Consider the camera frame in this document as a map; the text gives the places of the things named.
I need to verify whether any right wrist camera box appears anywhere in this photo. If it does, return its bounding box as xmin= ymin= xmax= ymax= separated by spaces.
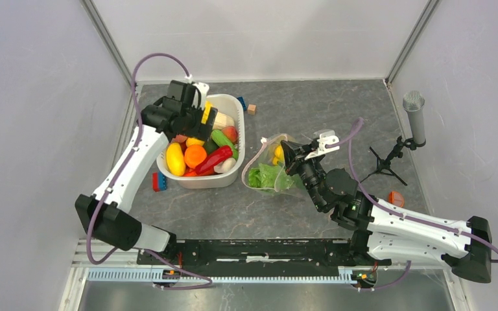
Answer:
xmin=305 ymin=130 xmax=340 ymax=160

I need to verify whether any yellow banana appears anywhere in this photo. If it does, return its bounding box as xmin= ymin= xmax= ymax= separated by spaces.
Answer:
xmin=272 ymin=145 xmax=285 ymax=166

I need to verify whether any small wooden cube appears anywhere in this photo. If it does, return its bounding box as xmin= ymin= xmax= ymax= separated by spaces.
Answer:
xmin=247 ymin=104 xmax=257 ymax=115

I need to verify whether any blue red toy block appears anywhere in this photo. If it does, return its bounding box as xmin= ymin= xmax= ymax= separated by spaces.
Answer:
xmin=152 ymin=172 xmax=167 ymax=192

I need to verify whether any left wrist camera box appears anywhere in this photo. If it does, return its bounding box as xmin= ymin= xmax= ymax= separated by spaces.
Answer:
xmin=187 ymin=79 xmax=210 ymax=109

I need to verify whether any orange round object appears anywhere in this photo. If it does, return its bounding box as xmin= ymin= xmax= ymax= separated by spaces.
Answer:
xmin=388 ymin=191 xmax=405 ymax=207

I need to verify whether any grey microphone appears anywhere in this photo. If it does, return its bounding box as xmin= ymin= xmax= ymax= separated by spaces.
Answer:
xmin=403 ymin=91 xmax=426 ymax=147

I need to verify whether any light green bitter gourd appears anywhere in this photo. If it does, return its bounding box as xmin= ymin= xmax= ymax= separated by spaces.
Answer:
xmin=211 ymin=130 xmax=239 ymax=160

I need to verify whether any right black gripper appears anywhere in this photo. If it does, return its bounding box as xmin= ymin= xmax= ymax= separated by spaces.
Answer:
xmin=281 ymin=139 xmax=326 ymax=211

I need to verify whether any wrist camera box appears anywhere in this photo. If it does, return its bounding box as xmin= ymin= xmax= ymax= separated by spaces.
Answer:
xmin=187 ymin=79 xmax=210 ymax=109
xmin=305 ymin=130 xmax=340 ymax=160

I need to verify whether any green napa cabbage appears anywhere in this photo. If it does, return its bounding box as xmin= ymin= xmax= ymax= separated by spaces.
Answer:
xmin=246 ymin=163 xmax=303 ymax=193

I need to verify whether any white plastic basket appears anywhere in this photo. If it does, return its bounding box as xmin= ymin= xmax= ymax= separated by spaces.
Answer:
xmin=156 ymin=94 xmax=246 ymax=189

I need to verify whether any yellow crinkled lettuce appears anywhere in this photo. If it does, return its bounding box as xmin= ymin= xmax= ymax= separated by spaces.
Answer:
xmin=202 ymin=100 xmax=235 ymax=130

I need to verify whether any red pepper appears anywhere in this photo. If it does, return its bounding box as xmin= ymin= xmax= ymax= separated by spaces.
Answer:
xmin=183 ymin=146 xmax=233 ymax=177

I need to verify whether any orange bell pepper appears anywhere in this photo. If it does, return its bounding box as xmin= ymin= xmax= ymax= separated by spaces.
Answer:
xmin=184 ymin=144 xmax=208 ymax=168

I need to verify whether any small yellow fruit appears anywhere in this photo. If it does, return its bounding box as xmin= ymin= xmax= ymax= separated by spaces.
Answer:
xmin=185 ymin=137 xmax=205 ymax=147

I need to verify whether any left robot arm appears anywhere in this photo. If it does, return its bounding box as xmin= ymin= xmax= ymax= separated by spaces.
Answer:
xmin=75 ymin=80 xmax=217 ymax=264

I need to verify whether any dark green avocado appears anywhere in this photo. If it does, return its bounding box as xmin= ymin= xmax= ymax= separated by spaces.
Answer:
xmin=203 ymin=139 xmax=219 ymax=156

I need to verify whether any clear zip top bag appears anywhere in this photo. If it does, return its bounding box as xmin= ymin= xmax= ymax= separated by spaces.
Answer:
xmin=241 ymin=133 xmax=307 ymax=198

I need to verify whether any lower reddish peach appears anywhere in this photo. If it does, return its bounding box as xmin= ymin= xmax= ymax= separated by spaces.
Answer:
xmin=171 ymin=134 xmax=188 ymax=144

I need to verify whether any yellow lemon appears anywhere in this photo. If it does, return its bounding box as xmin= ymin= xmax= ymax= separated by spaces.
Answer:
xmin=165 ymin=143 xmax=186 ymax=176

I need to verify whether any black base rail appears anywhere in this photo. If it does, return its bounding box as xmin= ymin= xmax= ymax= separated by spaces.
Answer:
xmin=160 ymin=238 xmax=392 ymax=277

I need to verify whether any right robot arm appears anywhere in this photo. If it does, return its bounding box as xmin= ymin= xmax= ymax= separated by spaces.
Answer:
xmin=280 ymin=141 xmax=493 ymax=283

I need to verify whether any black microphone tripod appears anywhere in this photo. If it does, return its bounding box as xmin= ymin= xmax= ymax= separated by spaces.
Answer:
xmin=362 ymin=136 xmax=421 ymax=186

